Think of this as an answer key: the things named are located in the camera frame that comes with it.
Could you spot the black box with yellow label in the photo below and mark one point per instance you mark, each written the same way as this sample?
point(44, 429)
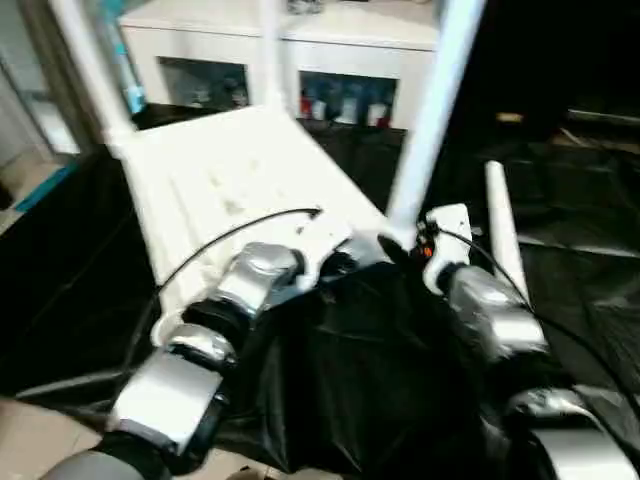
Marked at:
point(510, 60)

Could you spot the white plastic table top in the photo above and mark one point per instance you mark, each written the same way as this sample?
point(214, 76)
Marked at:
point(225, 165)

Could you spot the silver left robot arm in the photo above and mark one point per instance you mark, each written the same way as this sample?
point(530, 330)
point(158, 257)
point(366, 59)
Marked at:
point(165, 395)

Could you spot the white plastic table leg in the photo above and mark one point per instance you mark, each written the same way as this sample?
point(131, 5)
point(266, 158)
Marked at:
point(435, 115)
point(90, 65)
point(502, 225)
point(272, 50)

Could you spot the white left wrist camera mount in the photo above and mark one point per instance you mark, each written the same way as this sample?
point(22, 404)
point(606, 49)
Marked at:
point(325, 240)

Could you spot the teal plastic frame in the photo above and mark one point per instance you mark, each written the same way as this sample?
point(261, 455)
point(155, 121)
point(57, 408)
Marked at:
point(45, 185)

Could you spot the dark crumpled object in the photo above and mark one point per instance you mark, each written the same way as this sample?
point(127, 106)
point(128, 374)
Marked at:
point(305, 5)

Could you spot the dark metal rail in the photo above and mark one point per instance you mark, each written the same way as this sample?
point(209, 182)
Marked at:
point(605, 115)

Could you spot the black plastic mat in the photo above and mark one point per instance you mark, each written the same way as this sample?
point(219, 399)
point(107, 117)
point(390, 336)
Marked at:
point(360, 375)

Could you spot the light blue patterned strip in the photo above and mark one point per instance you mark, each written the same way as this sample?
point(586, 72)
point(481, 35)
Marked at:
point(127, 65)

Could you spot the white glass-door cabinet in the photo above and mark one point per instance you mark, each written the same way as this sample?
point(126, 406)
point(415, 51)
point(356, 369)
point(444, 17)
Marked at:
point(210, 35)

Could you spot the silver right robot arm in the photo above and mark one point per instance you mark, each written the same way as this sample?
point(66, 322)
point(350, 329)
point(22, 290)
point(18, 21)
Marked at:
point(495, 310)

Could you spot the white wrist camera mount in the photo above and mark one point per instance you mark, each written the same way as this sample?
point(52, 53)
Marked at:
point(325, 240)
point(450, 230)

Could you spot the grey-brown curtain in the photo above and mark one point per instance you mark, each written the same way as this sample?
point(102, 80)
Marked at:
point(55, 75)

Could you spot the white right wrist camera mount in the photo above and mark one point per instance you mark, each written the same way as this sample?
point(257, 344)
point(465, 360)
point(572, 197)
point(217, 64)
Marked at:
point(450, 230)

